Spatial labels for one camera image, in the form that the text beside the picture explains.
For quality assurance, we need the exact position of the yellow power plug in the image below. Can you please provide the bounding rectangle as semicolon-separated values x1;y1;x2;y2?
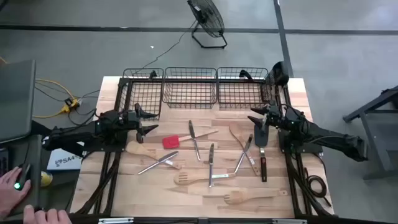
60;97;80;114

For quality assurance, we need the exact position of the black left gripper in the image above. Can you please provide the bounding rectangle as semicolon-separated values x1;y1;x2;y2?
123;103;160;144

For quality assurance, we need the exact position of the black floor fan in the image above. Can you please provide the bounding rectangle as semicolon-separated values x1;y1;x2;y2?
187;0;228;50

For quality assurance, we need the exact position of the wooden fork-tipped spatula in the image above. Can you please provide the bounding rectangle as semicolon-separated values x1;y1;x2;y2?
223;189;289;205

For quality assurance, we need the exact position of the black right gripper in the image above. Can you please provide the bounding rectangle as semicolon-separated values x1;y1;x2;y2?
247;104;282;135

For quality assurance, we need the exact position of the grey monitor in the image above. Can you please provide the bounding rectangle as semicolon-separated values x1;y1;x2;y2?
0;59;37;144

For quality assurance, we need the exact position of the black wire basket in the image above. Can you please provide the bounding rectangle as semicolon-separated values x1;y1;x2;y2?
216;67;277;110
117;68;165;121
161;67;218;110

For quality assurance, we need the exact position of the red silicone spatula wooden handle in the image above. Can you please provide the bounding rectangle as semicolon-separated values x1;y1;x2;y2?
162;129;219;150

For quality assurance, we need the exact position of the dark metal desk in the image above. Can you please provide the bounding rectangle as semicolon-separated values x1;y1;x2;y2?
343;85;398;180

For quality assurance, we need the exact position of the plain wooden spatula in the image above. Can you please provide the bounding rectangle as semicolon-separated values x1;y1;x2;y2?
125;140;182;170

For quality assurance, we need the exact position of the wooden spoon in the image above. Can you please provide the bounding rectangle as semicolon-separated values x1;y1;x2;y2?
228;122;264;177

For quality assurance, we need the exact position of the yellow round object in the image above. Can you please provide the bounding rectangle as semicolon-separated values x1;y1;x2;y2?
40;170;53;187

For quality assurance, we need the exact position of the coiled black cable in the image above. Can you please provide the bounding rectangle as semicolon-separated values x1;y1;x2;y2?
304;167;333;208

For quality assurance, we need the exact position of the yellow extension cable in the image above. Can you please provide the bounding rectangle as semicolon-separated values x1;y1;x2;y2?
30;77;74;119

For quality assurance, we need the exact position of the black metal table frame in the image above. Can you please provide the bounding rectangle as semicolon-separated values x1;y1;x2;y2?
70;76;335;224

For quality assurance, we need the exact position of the black diagonal desk leg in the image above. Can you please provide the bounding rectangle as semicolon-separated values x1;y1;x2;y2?
30;119;53;138

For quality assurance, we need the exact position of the person's hand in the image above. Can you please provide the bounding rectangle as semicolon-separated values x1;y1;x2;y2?
23;204;72;224
0;166;32;218

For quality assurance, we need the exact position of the silver metal bracket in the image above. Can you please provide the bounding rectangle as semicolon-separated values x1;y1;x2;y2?
98;217;134;224
272;218;308;224

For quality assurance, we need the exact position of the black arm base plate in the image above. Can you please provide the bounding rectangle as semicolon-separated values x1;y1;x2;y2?
278;129;324;155
93;136;129;153

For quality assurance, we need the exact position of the white printed box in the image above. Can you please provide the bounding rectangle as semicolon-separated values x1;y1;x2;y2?
46;148;83;171

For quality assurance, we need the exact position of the slotted wooden spatula with label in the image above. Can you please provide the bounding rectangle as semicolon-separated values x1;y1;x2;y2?
174;172;236;187

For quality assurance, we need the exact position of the silver table knife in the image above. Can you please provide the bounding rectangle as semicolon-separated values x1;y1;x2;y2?
233;134;254;174
208;142;215;189
188;119;202;162
137;151;180;175

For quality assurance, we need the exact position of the box grater with black handle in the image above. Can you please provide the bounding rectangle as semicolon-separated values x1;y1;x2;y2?
267;61;290;88

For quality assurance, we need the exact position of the black computer mouse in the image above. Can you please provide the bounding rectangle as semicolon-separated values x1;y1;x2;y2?
14;163;32;191

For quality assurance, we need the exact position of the black fan power cable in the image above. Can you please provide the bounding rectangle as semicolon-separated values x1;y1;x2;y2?
133;20;198;75

